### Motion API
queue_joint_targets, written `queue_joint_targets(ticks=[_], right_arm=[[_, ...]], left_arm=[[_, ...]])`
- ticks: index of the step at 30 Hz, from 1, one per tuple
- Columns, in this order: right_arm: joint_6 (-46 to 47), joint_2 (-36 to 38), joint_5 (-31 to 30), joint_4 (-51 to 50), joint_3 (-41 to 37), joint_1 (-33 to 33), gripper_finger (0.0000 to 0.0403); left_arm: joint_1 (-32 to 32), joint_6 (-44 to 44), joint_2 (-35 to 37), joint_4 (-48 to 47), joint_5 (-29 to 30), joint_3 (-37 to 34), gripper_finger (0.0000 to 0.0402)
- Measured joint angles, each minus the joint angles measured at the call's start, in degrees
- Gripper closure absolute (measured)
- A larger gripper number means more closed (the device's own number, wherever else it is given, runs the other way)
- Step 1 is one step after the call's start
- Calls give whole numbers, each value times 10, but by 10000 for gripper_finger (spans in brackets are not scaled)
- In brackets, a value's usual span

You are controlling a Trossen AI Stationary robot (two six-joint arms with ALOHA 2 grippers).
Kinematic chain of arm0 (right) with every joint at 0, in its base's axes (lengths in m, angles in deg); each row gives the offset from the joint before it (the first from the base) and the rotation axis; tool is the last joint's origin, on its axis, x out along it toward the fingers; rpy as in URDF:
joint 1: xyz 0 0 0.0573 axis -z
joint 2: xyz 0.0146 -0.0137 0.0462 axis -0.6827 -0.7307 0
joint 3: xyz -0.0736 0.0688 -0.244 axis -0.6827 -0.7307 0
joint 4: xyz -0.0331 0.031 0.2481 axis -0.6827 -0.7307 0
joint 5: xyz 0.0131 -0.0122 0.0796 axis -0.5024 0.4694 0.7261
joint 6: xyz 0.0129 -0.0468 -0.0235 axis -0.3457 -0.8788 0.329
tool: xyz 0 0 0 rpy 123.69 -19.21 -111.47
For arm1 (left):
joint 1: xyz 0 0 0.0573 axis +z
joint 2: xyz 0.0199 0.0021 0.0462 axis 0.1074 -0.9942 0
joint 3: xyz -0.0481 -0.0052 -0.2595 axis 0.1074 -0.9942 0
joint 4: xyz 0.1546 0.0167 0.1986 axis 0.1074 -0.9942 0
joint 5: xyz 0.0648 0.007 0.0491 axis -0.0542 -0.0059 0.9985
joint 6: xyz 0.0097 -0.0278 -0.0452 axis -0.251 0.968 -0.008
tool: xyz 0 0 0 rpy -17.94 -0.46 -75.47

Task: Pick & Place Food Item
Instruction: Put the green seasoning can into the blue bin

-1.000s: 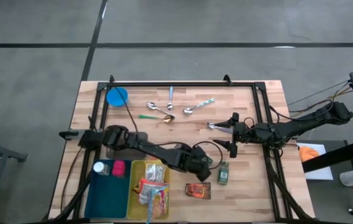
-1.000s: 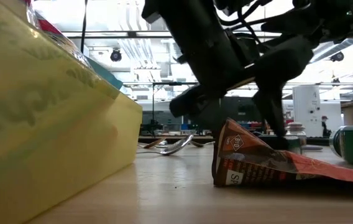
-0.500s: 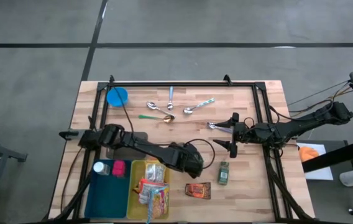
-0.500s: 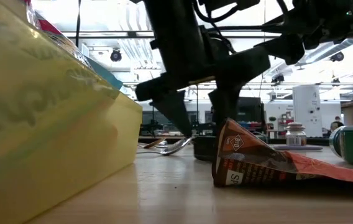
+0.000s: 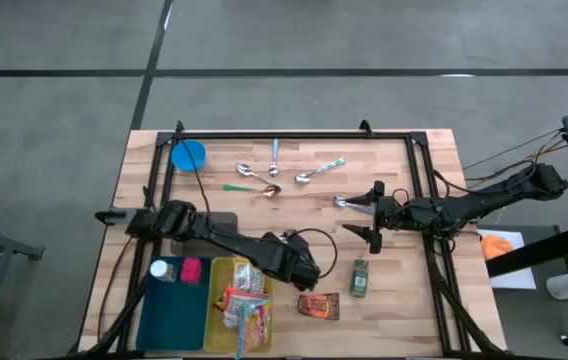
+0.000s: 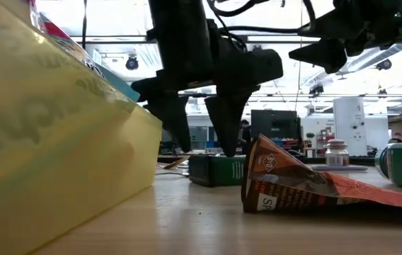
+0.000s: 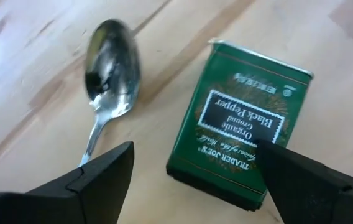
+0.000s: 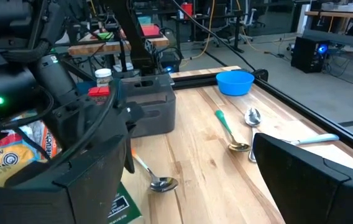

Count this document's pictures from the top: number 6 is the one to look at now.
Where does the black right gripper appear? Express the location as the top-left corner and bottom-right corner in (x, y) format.
(288, 0), (402, 74)

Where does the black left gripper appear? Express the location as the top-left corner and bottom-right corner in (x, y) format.
(131, 0), (284, 159)

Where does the orange-handled metal spoon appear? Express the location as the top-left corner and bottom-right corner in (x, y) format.
(163, 155), (191, 170)

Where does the dark green tin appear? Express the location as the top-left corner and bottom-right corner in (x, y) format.
(188, 154), (247, 188)

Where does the orange brown candy packet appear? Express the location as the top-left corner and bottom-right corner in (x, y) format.
(241, 133), (402, 215)

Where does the purple-handled metal spoon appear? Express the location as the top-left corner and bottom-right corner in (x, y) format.
(311, 164), (369, 172)

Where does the yellow plastic bin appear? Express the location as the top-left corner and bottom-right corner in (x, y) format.
(0, 0), (163, 255)

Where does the red white snack packet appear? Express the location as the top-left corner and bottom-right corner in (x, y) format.
(27, 0), (106, 77)

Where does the person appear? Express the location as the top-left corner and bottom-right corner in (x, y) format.
(239, 119), (252, 155)

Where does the white pillar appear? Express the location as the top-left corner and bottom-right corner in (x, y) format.
(333, 97), (367, 157)

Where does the small white-lidded jar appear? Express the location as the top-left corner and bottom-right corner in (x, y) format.
(324, 138), (350, 167)

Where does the black metal frame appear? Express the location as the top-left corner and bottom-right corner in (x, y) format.
(69, 33), (402, 118)

